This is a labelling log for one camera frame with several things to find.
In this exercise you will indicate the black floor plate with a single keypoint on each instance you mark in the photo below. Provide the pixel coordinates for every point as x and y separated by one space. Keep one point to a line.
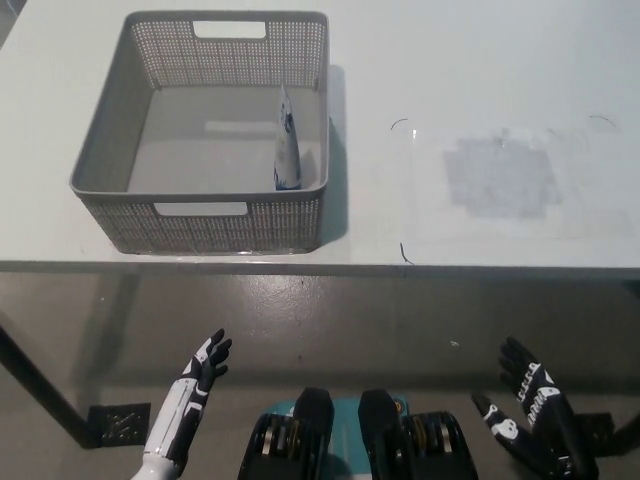
597 425
122 422

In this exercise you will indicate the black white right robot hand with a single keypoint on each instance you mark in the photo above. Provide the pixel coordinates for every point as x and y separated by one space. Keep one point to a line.
550 415

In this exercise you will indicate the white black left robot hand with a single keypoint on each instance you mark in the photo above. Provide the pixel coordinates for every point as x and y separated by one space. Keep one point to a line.
195 385

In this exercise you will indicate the white blue shampoo tube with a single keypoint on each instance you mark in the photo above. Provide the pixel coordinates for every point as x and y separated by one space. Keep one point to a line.
286 155

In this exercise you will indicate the grey perforated plastic basket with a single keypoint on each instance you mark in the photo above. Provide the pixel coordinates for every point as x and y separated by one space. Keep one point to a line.
285 227

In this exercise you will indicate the black table leg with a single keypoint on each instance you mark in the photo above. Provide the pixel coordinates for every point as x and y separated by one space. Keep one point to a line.
629 427
40 382

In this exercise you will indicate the black teal robot body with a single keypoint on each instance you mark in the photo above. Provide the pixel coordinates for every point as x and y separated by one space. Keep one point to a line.
312 415

